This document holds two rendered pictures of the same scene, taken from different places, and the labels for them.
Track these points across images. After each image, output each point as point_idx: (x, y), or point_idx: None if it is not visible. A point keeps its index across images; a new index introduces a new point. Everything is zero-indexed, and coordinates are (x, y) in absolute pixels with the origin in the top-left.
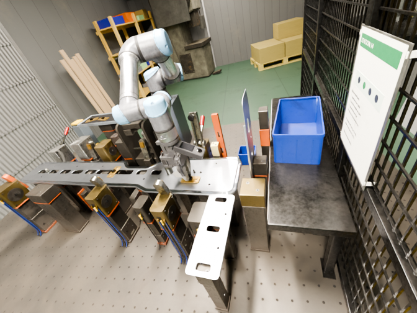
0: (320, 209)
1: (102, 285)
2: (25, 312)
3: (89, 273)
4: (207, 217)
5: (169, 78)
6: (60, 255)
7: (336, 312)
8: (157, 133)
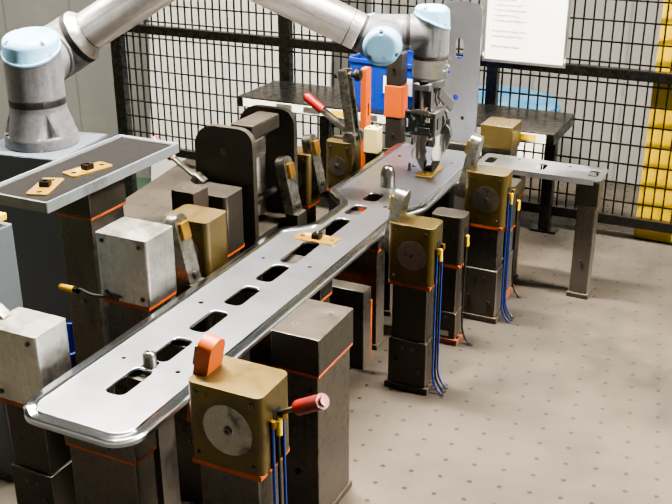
0: (543, 117)
1: (534, 412)
2: None
3: (501, 436)
4: (521, 167)
5: (94, 55)
6: None
7: None
8: (443, 61)
